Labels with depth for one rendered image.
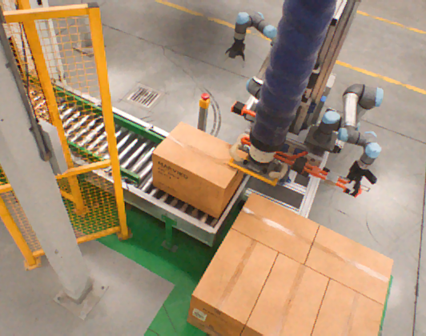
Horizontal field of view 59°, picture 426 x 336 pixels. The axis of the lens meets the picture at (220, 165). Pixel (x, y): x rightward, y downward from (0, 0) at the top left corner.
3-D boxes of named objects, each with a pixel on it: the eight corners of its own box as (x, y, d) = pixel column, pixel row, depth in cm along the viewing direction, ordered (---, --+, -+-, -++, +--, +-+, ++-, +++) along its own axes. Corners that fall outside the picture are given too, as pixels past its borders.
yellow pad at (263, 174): (227, 164, 247) (228, 159, 244) (234, 154, 254) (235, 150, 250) (275, 186, 241) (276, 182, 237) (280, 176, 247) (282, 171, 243)
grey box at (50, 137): (30, 158, 190) (13, 114, 167) (38, 152, 193) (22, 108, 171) (62, 175, 186) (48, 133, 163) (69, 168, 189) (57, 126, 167)
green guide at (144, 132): (27, 81, 362) (25, 74, 355) (35, 76, 368) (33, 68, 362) (169, 149, 328) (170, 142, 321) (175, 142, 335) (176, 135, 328)
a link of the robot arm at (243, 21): (253, 15, 230) (242, 18, 226) (249, 32, 239) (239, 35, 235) (245, 10, 234) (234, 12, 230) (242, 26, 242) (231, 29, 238)
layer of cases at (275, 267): (188, 314, 280) (191, 294, 249) (243, 218, 341) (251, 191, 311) (340, 403, 255) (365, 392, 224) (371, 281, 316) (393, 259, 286)
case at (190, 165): (152, 185, 302) (151, 152, 272) (178, 154, 327) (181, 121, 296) (218, 219, 289) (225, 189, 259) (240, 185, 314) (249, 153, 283)
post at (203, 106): (191, 175, 383) (198, 99, 308) (194, 171, 387) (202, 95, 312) (197, 178, 382) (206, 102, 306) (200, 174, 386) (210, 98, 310)
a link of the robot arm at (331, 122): (319, 121, 288) (324, 107, 278) (335, 125, 287) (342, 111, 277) (318, 131, 280) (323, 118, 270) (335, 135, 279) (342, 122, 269)
